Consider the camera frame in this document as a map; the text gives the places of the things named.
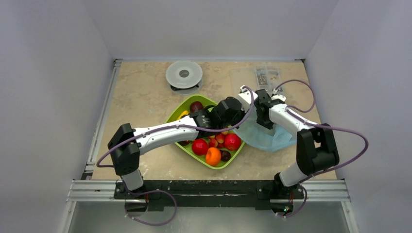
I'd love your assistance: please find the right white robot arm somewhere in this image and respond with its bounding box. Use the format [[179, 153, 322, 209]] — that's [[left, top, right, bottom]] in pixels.
[[254, 89, 340, 198]]

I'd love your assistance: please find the orange fake fruit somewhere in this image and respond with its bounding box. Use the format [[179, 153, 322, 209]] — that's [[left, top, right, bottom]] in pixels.
[[205, 147, 222, 166]]

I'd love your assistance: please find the red fake pomegranate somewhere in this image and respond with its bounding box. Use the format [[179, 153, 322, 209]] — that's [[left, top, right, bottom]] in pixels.
[[191, 139, 209, 156]]

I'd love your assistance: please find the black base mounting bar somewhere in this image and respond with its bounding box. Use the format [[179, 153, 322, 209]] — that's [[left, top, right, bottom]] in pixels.
[[113, 180, 306, 214]]

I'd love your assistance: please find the white filament spool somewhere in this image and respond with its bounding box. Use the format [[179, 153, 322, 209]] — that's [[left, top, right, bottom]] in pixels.
[[165, 60, 203, 95]]

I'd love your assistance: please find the dark brown fake fig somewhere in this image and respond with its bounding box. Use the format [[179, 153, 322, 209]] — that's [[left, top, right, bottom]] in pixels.
[[220, 150, 231, 162]]

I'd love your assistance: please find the yellow fake corn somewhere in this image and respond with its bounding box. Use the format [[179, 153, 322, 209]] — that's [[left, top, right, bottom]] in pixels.
[[177, 110, 190, 120]]

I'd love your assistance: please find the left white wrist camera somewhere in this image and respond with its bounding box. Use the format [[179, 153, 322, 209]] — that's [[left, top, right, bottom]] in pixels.
[[235, 85, 258, 112]]

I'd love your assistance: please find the dark red fake mango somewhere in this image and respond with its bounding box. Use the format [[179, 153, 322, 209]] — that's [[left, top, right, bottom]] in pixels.
[[189, 101, 204, 113]]

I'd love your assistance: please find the dark red yellow fake fruit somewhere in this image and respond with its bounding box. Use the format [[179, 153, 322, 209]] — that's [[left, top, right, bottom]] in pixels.
[[177, 140, 191, 146]]

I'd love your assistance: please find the red fake apple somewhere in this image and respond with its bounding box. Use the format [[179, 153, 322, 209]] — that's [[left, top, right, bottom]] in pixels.
[[223, 133, 242, 151]]

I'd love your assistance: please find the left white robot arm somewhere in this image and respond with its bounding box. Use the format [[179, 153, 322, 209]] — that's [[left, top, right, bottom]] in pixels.
[[108, 95, 254, 199]]

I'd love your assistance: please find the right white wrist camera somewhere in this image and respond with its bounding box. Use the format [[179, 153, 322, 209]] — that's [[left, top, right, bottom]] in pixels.
[[271, 92, 286, 102]]

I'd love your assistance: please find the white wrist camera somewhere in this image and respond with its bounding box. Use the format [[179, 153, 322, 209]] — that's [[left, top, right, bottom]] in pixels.
[[235, 85, 258, 112], [271, 92, 286, 102]]

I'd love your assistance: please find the clear screw organizer box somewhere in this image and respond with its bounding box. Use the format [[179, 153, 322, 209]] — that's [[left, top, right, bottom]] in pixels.
[[229, 66, 283, 99]]

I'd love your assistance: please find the red fake cherry bunch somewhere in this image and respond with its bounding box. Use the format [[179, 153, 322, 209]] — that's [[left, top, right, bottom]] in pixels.
[[208, 131, 230, 149]]

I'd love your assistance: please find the light blue plastic bag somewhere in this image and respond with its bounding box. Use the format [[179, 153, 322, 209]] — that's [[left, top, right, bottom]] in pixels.
[[234, 108, 296, 152]]

